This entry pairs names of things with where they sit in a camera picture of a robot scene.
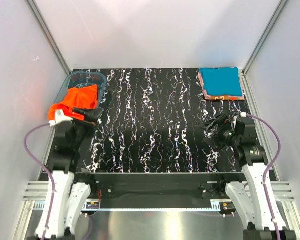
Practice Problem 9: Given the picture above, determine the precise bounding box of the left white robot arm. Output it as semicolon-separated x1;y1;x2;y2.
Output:
33;107;104;240

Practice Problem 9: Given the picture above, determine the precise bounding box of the left small connector board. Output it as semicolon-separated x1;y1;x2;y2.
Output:
85;201;100;210

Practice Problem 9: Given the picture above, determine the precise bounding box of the left aluminium frame post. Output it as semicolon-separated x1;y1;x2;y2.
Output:
25;0;72;75

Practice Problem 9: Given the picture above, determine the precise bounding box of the folded pink patterned t-shirt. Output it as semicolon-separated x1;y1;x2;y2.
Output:
197;72;245;101

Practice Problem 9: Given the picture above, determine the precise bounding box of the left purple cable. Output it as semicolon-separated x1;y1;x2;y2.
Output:
24;119;60;238

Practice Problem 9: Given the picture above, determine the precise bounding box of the small connector board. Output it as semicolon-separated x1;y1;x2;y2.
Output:
220;202;236;212
85;201;100;210

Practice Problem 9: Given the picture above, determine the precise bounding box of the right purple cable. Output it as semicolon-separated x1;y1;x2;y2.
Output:
242;112;282;240

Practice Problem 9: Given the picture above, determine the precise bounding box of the aluminium frame post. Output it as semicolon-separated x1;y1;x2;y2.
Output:
25;0;72;75
242;0;291;75

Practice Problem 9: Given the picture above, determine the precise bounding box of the orange t-shirt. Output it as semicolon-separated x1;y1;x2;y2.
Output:
48;84;98;121

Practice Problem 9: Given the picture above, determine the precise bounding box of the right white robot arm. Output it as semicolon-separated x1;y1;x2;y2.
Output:
198;112;297;240

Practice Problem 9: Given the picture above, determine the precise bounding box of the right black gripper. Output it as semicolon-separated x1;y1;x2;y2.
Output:
196;112;240;152

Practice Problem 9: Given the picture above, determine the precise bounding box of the front aluminium rail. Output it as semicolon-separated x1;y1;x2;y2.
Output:
22;181;295;212

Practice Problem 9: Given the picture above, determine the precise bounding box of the right small connector board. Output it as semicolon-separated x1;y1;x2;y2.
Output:
220;202;236;212

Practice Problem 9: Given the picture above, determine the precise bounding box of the teal transparent plastic bin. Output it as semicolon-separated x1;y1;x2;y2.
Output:
54;71;107;108

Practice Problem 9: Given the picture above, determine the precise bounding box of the folded blue t-shirt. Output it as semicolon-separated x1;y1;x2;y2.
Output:
199;67;243;97

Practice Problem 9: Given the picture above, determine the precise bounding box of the purple cable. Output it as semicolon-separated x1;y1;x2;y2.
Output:
242;112;282;240
24;119;60;238

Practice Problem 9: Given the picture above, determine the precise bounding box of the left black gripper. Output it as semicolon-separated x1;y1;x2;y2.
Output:
71;107;103;149

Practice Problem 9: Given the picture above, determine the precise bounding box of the right aluminium frame post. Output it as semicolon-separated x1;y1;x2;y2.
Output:
242;0;291;75

